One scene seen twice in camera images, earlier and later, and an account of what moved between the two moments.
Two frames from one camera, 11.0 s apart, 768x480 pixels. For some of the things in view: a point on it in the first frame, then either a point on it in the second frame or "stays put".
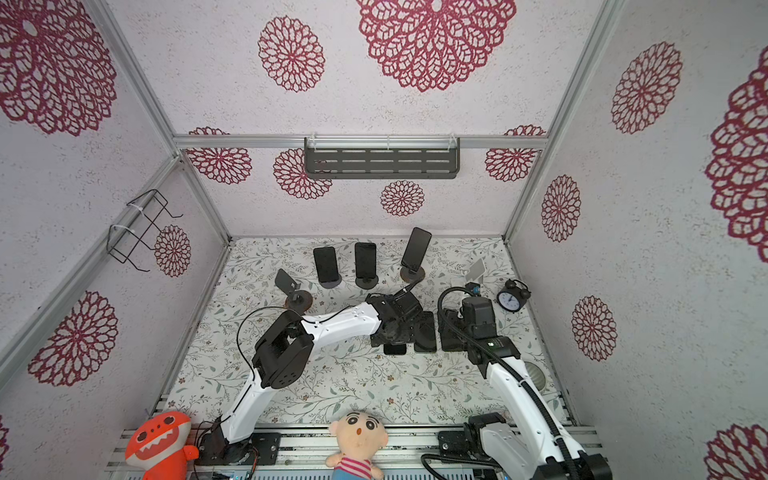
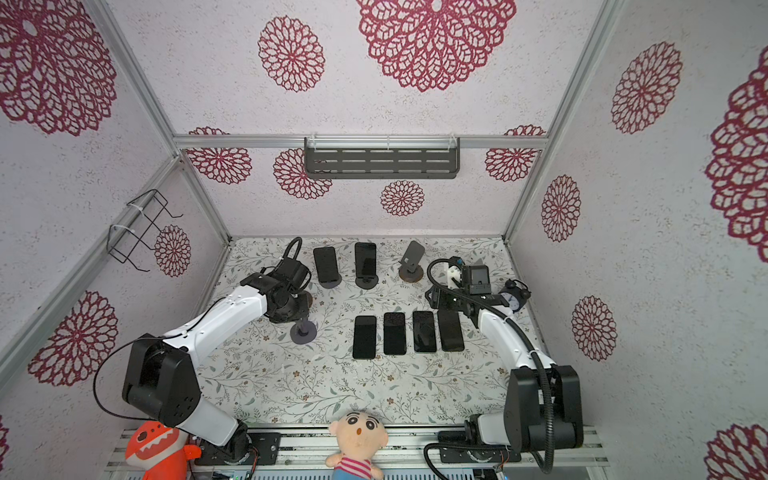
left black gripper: x=408 y=334 to x=303 y=300
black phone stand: x=326 y=264 stays put
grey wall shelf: x=382 y=157 stays put
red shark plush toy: x=158 y=447 stays put
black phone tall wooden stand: x=416 y=250 to x=364 y=337
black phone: x=451 y=328 stays put
